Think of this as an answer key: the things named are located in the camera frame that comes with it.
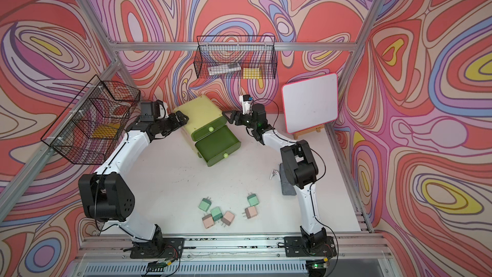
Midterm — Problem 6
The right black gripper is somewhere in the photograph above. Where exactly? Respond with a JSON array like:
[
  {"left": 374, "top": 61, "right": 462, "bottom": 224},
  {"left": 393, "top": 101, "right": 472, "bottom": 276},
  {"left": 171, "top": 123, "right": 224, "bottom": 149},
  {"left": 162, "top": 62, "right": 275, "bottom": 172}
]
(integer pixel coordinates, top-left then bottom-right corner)
[{"left": 222, "top": 109, "right": 258, "bottom": 129}]

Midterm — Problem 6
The green drawer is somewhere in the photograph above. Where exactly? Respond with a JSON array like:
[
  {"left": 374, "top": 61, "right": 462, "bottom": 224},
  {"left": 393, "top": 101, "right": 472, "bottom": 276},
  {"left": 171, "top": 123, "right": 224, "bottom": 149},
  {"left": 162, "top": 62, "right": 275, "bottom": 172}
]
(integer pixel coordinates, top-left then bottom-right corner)
[
  {"left": 191, "top": 116, "right": 227, "bottom": 142},
  {"left": 195, "top": 126, "right": 241, "bottom": 167}
]

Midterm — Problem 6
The yellow green drawer cabinet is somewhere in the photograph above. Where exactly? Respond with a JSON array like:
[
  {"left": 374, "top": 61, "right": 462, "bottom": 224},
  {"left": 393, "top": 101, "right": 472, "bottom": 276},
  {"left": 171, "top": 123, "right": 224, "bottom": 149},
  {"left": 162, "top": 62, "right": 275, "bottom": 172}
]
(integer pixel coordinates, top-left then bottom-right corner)
[{"left": 174, "top": 96, "right": 222, "bottom": 155}]

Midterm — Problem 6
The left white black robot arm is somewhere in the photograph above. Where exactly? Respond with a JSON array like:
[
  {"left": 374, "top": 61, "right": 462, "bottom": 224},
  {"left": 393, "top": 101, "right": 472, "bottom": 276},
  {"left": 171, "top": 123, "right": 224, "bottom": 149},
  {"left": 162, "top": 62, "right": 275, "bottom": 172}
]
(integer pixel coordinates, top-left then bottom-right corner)
[{"left": 78, "top": 111, "right": 189, "bottom": 243}]

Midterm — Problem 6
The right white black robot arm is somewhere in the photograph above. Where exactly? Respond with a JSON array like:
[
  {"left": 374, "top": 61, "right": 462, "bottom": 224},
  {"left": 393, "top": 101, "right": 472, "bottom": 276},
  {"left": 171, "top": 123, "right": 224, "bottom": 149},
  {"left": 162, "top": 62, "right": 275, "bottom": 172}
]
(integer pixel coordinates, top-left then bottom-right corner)
[{"left": 222, "top": 101, "right": 327, "bottom": 248}]

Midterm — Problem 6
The yellow block in back basket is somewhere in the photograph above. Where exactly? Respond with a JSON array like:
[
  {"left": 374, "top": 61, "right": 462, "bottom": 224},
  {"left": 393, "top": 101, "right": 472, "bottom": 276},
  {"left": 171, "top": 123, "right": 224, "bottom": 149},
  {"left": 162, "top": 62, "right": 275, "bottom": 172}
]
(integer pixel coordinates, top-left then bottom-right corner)
[{"left": 242, "top": 68, "right": 262, "bottom": 80}]

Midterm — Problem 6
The yellow block in basket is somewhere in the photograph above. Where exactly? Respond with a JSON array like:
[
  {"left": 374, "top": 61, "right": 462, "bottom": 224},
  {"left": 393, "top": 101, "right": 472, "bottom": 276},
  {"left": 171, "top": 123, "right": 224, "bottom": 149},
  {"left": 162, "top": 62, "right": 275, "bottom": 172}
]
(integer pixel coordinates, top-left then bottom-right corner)
[
  {"left": 242, "top": 68, "right": 262, "bottom": 80},
  {"left": 91, "top": 123, "right": 120, "bottom": 140}
]

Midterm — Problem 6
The grey box in back basket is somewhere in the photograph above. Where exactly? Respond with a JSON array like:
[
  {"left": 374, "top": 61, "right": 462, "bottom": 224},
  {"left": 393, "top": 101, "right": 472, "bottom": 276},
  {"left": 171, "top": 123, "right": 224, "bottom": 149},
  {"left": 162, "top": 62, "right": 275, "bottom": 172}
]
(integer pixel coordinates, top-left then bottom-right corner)
[{"left": 207, "top": 63, "right": 242, "bottom": 76}]

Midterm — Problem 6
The yellow block in left basket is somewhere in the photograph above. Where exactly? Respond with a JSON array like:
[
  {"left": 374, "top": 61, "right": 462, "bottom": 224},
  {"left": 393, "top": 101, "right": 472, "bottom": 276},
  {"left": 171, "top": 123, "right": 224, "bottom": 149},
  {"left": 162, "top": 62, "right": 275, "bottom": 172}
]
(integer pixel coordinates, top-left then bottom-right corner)
[{"left": 91, "top": 123, "right": 120, "bottom": 140}]

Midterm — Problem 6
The green plug right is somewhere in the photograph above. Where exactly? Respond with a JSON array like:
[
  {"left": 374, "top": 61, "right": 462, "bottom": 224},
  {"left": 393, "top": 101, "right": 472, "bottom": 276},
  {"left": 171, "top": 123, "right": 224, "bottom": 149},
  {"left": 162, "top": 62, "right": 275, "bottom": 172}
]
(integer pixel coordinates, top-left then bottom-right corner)
[{"left": 247, "top": 194, "right": 260, "bottom": 206}]

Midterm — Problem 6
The green plug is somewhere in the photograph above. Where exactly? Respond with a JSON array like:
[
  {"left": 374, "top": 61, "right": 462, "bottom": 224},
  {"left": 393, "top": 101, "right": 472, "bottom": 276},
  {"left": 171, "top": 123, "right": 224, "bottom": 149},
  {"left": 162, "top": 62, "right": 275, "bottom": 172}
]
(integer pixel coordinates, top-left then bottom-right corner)
[
  {"left": 198, "top": 197, "right": 211, "bottom": 212},
  {"left": 210, "top": 206, "right": 224, "bottom": 221},
  {"left": 247, "top": 194, "right": 260, "bottom": 206}
]

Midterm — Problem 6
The green plug left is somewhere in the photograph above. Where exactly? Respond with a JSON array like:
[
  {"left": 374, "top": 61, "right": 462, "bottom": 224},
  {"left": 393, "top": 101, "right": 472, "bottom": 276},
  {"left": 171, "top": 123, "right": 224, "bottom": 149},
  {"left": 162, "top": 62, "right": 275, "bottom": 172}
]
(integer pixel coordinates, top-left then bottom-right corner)
[{"left": 198, "top": 197, "right": 211, "bottom": 212}]

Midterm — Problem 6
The wooden easel stand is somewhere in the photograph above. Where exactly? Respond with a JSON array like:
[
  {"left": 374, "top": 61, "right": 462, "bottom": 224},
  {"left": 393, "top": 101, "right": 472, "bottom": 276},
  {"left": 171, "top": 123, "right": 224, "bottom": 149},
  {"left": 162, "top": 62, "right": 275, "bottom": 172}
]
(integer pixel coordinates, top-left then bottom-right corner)
[{"left": 293, "top": 124, "right": 324, "bottom": 140}]

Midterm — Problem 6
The green plug centre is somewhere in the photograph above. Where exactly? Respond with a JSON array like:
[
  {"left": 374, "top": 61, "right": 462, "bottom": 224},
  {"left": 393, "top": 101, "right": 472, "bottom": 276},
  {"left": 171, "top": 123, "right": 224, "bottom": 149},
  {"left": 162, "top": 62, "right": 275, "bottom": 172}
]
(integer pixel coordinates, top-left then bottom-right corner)
[{"left": 210, "top": 206, "right": 224, "bottom": 221}]

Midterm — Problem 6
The pink plug right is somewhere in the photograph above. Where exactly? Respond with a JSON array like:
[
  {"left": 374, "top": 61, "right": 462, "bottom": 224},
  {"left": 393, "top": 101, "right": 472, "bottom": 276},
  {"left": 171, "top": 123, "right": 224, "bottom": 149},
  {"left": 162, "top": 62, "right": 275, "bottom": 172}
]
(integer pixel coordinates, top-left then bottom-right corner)
[{"left": 243, "top": 206, "right": 258, "bottom": 219}]

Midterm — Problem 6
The pink plug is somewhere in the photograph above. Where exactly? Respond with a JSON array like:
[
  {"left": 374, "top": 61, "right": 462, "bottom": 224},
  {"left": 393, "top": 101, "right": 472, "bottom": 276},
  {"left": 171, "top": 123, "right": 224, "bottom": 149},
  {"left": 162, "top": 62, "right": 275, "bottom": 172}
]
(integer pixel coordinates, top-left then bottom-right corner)
[
  {"left": 243, "top": 206, "right": 258, "bottom": 219},
  {"left": 221, "top": 211, "right": 235, "bottom": 226},
  {"left": 202, "top": 214, "right": 215, "bottom": 229}
]

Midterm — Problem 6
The pink plug centre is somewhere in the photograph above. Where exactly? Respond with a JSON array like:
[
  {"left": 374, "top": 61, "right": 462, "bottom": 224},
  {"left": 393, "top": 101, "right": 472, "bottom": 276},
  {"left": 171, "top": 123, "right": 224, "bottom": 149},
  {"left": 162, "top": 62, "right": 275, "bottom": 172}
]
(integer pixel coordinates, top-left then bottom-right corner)
[{"left": 221, "top": 211, "right": 235, "bottom": 226}]

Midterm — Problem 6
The pink plug left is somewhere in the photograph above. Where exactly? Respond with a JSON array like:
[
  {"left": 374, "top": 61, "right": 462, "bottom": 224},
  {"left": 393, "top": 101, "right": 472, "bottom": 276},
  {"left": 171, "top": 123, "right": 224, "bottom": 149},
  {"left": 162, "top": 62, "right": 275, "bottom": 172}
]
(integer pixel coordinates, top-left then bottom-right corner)
[{"left": 202, "top": 214, "right": 215, "bottom": 229}]

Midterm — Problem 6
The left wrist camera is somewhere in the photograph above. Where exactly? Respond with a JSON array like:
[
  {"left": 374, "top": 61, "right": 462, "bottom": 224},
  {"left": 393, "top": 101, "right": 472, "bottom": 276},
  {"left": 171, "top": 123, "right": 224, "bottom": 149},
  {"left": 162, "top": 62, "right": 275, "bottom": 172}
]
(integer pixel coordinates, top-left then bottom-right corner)
[{"left": 139, "top": 100, "right": 167, "bottom": 122}]

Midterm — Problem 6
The black wire basket back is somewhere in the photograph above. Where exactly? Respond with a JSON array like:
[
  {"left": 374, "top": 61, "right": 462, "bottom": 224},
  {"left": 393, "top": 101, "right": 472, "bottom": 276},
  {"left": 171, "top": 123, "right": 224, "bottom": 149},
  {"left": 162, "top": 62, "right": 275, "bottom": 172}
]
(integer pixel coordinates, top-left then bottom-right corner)
[{"left": 193, "top": 34, "right": 278, "bottom": 80}]

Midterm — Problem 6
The black wire basket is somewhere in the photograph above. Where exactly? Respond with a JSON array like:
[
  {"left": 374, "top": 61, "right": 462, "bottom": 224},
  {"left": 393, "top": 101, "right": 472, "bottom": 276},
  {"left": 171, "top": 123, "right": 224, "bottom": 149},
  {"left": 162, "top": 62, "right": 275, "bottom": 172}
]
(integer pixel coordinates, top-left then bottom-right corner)
[
  {"left": 41, "top": 76, "right": 141, "bottom": 165},
  {"left": 193, "top": 34, "right": 278, "bottom": 80}
]

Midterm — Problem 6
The black wire basket left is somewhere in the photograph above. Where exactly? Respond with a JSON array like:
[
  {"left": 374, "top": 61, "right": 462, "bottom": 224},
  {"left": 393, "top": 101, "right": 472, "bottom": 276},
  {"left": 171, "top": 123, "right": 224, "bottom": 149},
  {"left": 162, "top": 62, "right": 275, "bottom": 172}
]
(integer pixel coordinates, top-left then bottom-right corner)
[{"left": 41, "top": 76, "right": 141, "bottom": 165}]

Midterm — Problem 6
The white board pink frame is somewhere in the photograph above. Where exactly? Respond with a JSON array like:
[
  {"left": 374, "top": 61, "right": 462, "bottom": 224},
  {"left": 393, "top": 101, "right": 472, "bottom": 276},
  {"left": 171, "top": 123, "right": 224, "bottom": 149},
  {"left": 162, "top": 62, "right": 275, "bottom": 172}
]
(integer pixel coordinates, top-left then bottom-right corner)
[{"left": 282, "top": 74, "right": 338, "bottom": 134}]

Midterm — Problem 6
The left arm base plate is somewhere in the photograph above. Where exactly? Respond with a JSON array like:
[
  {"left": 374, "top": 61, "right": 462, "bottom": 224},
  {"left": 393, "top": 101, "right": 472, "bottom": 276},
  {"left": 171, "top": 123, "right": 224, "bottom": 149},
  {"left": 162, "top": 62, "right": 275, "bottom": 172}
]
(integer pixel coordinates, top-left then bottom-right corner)
[{"left": 129, "top": 237, "right": 185, "bottom": 259}]

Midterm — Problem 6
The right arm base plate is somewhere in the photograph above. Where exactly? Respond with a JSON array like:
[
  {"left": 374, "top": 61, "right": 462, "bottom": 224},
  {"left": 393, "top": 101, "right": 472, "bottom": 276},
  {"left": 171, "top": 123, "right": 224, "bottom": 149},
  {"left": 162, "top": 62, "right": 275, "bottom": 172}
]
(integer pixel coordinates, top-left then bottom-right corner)
[{"left": 283, "top": 236, "right": 338, "bottom": 259}]

